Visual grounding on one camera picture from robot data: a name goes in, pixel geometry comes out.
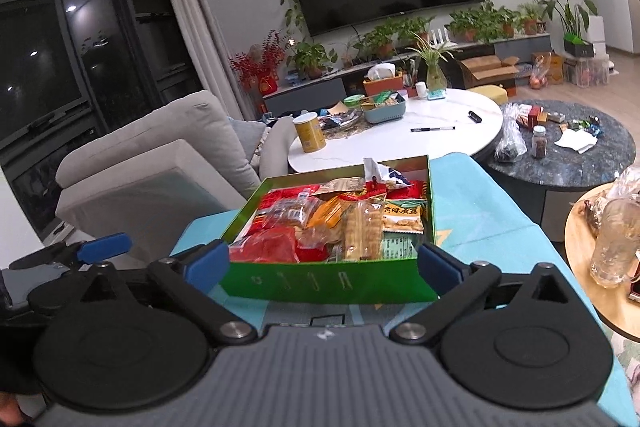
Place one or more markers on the yellow round stool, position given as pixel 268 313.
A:
pixel 489 93

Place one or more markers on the open brown cardboard box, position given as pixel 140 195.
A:
pixel 482 69

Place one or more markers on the white router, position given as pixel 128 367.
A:
pixel 439 38

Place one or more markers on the green bowl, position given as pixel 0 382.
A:
pixel 355 100

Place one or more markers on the orange snack packet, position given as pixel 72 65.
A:
pixel 325 212

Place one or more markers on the tan snack packet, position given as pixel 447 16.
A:
pixel 320 243

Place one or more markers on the round cracker packet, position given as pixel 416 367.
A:
pixel 362 227

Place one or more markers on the yellow nut packet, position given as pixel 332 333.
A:
pixel 402 214

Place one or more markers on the white paper sheet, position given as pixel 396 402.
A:
pixel 572 141

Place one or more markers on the yellow canister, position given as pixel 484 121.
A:
pixel 309 134

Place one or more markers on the dark marble round table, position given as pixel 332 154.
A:
pixel 565 169

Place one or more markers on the tall large-leaf plant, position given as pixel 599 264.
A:
pixel 570 12

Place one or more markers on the clear plastic storage boxes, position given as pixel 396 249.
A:
pixel 587 72

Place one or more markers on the small glass jar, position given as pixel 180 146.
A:
pixel 539 143

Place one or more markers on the green potted plant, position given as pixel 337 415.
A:
pixel 417 32
pixel 382 42
pixel 530 18
pixel 467 26
pixel 506 23
pixel 312 57

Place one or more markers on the yellow printed cardboard box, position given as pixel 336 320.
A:
pixel 554 69

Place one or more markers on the green and black box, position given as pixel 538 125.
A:
pixel 579 48

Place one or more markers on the red packet with silver stripe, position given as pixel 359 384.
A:
pixel 280 196

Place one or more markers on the green cardboard box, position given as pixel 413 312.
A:
pixel 325 282

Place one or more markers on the white round table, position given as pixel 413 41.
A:
pixel 425 144

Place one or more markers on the green snack packet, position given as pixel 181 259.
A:
pixel 400 247

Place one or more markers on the black pen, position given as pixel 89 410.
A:
pixel 432 129

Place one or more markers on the beige snack packet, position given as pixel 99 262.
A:
pixel 340 186

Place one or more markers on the orange tissue box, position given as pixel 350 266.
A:
pixel 384 83

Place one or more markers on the white snack packet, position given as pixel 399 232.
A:
pixel 377 172

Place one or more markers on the white tall planter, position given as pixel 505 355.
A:
pixel 598 29

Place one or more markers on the clear plastic bag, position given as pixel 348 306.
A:
pixel 625 182

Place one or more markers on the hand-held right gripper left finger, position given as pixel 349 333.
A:
pixel 206 264

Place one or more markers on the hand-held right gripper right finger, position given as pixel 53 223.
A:
pixel 440 268

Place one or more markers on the pile of small packets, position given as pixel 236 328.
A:
pixel 340 119

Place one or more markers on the large red snack packet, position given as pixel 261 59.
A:
pixel 267 249

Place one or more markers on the red berry branches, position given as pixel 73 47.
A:
pixel 255 62

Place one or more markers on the small teal box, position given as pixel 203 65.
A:
pixel 436 95

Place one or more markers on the light blue table cover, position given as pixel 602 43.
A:
pixel 475 217

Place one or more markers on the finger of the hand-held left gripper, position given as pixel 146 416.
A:
pixel 105 246

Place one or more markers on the white curtain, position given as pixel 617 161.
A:
pixel 190 7

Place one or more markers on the small red boxes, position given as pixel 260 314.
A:
pixel 534 114

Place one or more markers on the wooden round side table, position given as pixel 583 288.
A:
pixel 580 267

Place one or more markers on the clear glass mug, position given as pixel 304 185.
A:
pixel 612 247

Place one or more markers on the grey television cabinet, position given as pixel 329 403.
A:
pixel 310 94

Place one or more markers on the small white cup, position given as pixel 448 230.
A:
pixel 421 90

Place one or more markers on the dark glass window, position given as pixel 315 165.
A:
pixel 50 57

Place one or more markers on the grey-blue plastic basket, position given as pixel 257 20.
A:
pixel 384 113

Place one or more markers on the glass vase with green plant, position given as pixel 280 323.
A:
pixel 435 77

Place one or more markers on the plastic bag with dark contents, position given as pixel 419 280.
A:
pixel 510 139

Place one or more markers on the beige sofa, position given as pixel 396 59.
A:
pixel 150 157

